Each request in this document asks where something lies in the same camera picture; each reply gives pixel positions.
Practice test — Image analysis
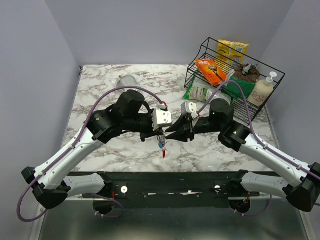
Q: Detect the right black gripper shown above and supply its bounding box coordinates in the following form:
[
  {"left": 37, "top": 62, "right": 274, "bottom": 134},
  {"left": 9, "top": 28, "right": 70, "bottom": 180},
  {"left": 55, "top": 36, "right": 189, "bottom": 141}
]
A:
[{"left": 165, "top": 113, "right": 223, "bottom": 143}]

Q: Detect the red carabiner keyring with chain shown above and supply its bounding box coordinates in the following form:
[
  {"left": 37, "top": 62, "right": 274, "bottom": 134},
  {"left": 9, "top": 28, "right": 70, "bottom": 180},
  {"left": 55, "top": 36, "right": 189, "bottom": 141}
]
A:
[{"left": 157, "top": 135, "right": 167, "bottom": 159}]

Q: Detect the blue key tag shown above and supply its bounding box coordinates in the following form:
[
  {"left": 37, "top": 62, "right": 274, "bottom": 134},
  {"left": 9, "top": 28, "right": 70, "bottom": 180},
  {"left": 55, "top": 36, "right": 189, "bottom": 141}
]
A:
[{"left": 158, "top": 141, "right": 164, "bottom": 149}]

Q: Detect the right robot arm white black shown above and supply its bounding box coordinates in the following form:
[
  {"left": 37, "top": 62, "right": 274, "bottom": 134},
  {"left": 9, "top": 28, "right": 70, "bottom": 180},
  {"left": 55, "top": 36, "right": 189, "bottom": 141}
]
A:
[{"left": 166, "top": 98, "right": 320, "bottom": 213}]

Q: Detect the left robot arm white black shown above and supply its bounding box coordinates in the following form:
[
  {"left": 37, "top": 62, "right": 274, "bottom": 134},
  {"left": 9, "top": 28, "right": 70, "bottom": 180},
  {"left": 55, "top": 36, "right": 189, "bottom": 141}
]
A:
[{"left": 21, "top": 86, "right": 168, "bottom": 210}]

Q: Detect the green white wipes pack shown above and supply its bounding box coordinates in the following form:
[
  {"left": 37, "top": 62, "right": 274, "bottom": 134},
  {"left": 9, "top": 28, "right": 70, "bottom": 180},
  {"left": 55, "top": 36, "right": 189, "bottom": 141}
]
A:
[{"left": 183, "top": 79, "right": 233, "bottom": 105}]

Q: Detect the silver foil pouch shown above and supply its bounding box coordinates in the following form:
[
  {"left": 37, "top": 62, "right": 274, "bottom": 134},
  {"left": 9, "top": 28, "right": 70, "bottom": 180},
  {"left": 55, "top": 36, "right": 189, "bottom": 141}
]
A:
[{"left": 116, "top": 75, "right": 138, "bottom": 87}]

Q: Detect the orange razor box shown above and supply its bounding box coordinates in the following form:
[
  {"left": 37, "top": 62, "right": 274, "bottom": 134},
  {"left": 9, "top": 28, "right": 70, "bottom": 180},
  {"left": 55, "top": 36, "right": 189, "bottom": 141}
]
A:
[{"left": 194, "top": 58, "right": 227, "bottom": 86}]

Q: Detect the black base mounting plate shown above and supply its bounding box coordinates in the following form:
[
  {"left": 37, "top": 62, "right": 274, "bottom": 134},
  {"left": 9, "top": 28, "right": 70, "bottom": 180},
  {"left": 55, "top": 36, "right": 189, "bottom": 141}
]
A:
[{"left": 51, "top": 171, "right": 276, "bottom": 210}]

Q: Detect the brown green chocolate bag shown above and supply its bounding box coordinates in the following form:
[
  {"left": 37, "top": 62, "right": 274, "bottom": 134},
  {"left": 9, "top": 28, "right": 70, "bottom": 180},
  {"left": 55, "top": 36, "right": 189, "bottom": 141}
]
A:
[{"left": 222, "top": 64, "right": 261, "bottom": 99}]

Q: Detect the cream lotion pump bottle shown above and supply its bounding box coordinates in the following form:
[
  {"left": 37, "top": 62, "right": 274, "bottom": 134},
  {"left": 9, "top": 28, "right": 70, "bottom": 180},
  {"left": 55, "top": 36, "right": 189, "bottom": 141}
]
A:
[{"left": 247, "top": 71, "right": 278, "bottom": 107}]

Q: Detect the yellow snack packet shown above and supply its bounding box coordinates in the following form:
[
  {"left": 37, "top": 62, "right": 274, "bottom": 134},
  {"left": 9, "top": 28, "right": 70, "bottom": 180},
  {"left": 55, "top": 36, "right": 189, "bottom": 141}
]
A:
[{"left": 217, "top": 39, "right": 249, "bottom": 71}]

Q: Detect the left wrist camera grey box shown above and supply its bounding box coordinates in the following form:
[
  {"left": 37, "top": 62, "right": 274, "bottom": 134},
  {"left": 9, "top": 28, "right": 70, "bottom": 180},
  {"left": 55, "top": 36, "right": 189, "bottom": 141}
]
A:
[{"left": 152, "top": 108, "right": 173, "bottom": 131}]

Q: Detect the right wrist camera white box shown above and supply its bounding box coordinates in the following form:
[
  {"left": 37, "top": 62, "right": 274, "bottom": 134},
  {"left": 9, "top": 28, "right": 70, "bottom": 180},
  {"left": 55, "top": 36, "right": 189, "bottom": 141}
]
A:
[{"left": 180, "top": 101, "right": 199, "bottom": 120}]

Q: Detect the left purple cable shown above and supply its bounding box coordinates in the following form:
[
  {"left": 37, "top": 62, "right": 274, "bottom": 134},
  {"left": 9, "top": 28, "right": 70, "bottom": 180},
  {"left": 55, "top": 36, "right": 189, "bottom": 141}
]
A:
[{"left": 16, "top": 85, "right": 168, "bottom": 223}]

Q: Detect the purple cable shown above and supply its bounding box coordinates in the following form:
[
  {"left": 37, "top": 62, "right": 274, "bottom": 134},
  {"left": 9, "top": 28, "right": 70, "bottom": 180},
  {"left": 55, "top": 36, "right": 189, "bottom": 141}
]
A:
[
  {"left": 196, "top": 79, "right": 320, "bottom": 217},
  {"left": 16, "top": 85, "right": 168, "bottom": 223}
]

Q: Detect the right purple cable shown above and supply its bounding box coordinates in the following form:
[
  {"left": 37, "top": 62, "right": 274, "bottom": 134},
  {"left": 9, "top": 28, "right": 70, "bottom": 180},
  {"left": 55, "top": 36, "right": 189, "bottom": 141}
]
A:
[{"left": 196, "top": 79, "right": 320, "bottom": 217}]

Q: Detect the black wire rack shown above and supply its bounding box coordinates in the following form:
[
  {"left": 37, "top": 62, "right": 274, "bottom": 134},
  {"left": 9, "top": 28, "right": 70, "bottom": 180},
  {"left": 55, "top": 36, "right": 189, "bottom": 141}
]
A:
[{"left": 184, "top": 37, "right": 286, "bottom": 123}]

